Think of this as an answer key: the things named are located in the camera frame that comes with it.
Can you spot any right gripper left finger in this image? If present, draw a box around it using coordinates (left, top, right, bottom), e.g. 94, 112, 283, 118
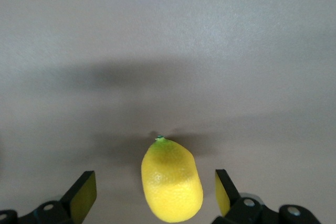
0, 170, 98, 224

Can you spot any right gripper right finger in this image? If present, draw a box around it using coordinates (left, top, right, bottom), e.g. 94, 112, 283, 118
211, 169, 322, 224

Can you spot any yellow lemon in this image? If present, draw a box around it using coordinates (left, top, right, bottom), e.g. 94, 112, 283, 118
141, 134, 204, 223

